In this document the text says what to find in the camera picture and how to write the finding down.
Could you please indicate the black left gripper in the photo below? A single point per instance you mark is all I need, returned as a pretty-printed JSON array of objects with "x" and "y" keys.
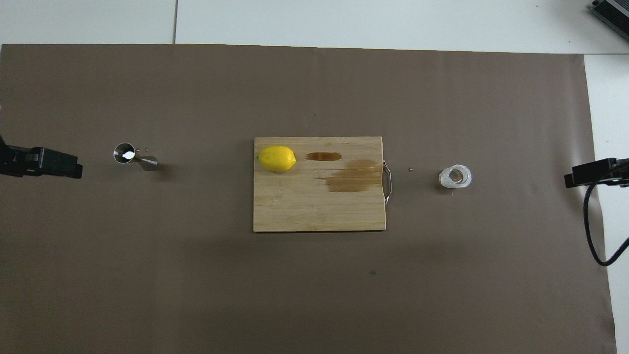
[{"x": 6, "y": 162}]

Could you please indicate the steel double jigger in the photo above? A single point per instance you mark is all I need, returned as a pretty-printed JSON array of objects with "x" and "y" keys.
[{"x": 147, "y": 162}]

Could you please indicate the small clear faceted glass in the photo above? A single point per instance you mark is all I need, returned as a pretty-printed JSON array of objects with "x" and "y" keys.
[{"x": 444, "y": 178}]

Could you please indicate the grey ribbed metal device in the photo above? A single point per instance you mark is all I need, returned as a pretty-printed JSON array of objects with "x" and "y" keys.
[{"x": 614, "y": 10}]

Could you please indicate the brown paper table mat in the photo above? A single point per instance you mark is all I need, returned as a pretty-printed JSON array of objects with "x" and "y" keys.
[{"x": 196, "y": 275}]

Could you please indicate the yellow lemon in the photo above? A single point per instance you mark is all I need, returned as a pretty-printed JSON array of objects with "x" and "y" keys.
[{"x": 276, "y": 158}]

